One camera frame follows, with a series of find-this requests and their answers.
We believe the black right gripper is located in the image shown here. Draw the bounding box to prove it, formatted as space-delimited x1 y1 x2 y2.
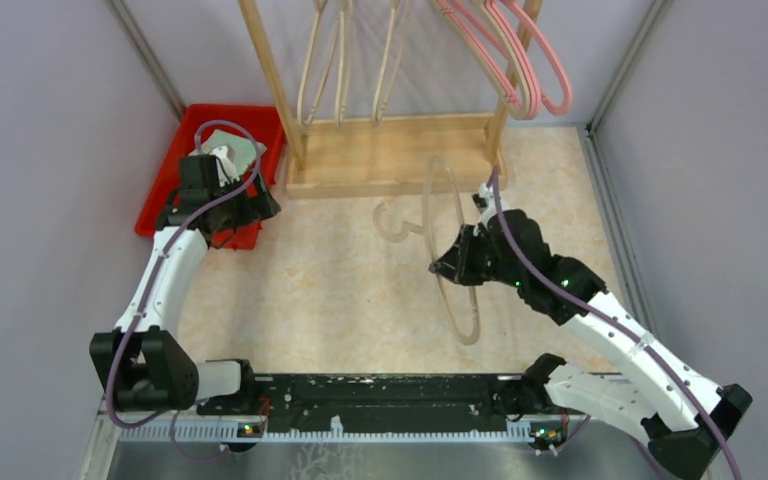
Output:
433 223 524 288

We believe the pink plastic hanger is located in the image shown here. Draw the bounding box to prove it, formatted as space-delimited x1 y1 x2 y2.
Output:
478 1 531 120
435 1 532 119
501 0 573 120

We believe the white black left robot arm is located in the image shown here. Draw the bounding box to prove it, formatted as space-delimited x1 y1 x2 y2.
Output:
89 144 280 417

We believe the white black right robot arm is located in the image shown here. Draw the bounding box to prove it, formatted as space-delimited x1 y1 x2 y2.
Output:
429 181 752 479

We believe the green folded cloth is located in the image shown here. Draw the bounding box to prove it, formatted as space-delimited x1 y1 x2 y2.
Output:
198 129 267 186

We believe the red plastic bin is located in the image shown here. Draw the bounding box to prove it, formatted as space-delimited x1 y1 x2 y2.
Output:
134 103 286 251

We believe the wooden hanger rack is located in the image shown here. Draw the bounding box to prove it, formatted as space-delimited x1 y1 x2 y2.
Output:
239 1 542 199

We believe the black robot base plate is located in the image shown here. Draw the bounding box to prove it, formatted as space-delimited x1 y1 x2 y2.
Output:
197 374 562 434

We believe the aluminium frame rail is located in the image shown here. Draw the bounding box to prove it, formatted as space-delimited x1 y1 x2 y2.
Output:
95 374 700 445

